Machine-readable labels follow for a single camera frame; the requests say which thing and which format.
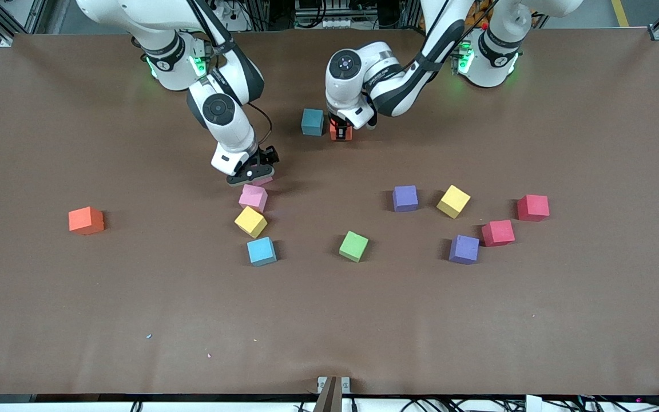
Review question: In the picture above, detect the blue foam cube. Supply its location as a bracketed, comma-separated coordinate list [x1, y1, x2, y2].
[301, 108, 325, 137]
[247, 236, 277, 267]

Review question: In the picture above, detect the purple foam cube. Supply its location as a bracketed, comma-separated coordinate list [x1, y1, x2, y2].
[449, 235, 480, 265]
[392, 185, 420, 213]

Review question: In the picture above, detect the yellow foam cube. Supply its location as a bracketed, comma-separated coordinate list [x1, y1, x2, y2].
[234, 206, 268, 239]
[436, 184, 471, 219]

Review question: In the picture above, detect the metal equipment rack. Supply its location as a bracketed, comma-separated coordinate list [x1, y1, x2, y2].
[261, 0, 422, 32]

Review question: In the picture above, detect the green foam cube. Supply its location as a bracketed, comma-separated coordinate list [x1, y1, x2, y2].
[339, 231, 370, 263]

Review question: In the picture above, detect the white power strip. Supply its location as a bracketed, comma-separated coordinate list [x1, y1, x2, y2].
[215, 0, 250, 32]

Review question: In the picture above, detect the pile of orange objects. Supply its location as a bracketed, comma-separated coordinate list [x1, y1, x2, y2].
[470, 0, 493, 29]

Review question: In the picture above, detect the brown table cover sheet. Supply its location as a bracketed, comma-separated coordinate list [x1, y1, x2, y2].
[0, 27, 659, 397]

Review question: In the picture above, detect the red foam cube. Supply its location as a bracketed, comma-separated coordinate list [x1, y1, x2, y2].
[481, 220, 516, 247]
[517, 195, 550, 222]

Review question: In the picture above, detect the metal table edge bracket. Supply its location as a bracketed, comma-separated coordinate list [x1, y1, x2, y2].
[313, 375, 351, 412]

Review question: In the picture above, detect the white table edge rail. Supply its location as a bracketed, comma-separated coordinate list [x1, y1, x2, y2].
[0, 399, 659, 412]

